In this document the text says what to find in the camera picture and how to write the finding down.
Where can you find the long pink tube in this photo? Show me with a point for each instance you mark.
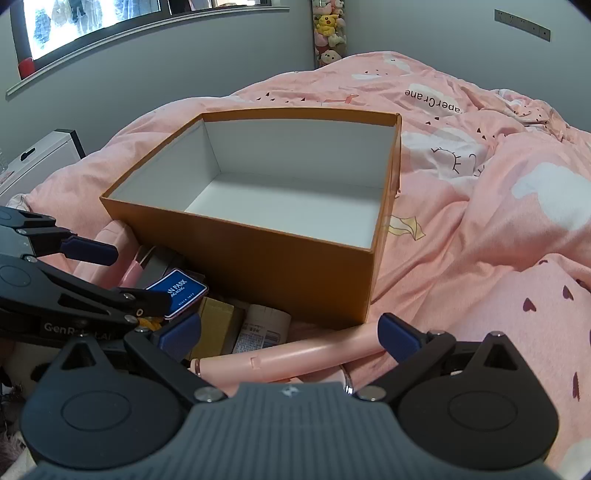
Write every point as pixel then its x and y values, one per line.
pixel 300 355

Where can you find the pile of plush toys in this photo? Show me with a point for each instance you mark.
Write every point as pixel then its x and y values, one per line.
pixel 328 27

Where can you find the pink printed blanket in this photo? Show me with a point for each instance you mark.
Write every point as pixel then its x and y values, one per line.
pixel 485 230

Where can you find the grey box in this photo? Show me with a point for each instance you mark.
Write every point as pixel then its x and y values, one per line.
pixel 159 270

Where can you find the small tan box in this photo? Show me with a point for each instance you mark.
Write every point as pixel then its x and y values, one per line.
pixel 219 323

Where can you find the window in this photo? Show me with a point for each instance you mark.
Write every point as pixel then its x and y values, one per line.
pixel 92 23

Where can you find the red object on sill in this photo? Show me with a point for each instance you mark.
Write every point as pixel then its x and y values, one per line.
pixel 26 67

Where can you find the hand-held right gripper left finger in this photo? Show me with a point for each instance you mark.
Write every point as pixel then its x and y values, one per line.
pixel 180 333

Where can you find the orange cardboard box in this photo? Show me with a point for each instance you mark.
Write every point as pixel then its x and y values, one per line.
pixel 277 267

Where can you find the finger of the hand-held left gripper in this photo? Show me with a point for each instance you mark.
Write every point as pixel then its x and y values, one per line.
pixel 92 295
pixel 90 251

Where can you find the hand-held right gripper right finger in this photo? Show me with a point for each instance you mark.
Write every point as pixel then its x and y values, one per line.
pixel 397 337

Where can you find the pink fabric pouch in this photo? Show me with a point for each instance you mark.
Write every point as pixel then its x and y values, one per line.
pixel 113 233

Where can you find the white cabinet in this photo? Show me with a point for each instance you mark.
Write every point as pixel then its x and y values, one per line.
pixel 41 157

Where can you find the grey wall socket plate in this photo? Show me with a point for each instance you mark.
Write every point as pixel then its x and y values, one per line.
pixel 521 24

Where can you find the blue paper hang tag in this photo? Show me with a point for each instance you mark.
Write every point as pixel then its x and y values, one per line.
pixel 178 290

